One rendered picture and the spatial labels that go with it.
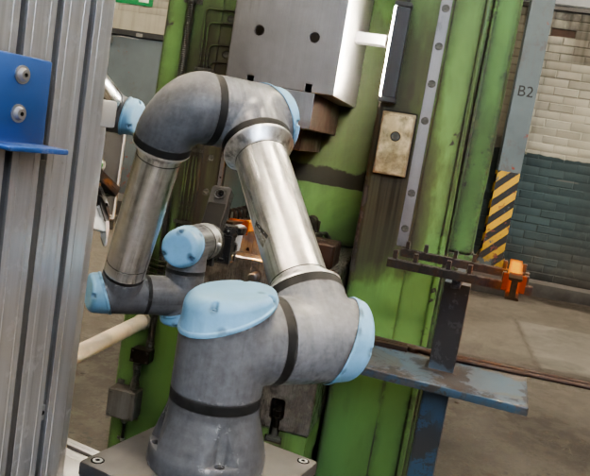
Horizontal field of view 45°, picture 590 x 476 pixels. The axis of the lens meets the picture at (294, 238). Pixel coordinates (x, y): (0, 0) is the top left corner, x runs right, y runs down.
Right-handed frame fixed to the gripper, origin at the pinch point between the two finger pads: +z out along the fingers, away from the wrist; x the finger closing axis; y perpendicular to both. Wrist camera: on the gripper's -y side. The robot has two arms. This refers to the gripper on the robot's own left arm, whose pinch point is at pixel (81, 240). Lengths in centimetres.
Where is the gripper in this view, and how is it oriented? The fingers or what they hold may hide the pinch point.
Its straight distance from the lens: 171.4
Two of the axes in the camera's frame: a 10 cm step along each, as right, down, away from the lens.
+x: 8.8, 2.0, -4.2
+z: -1.6, 9.8, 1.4
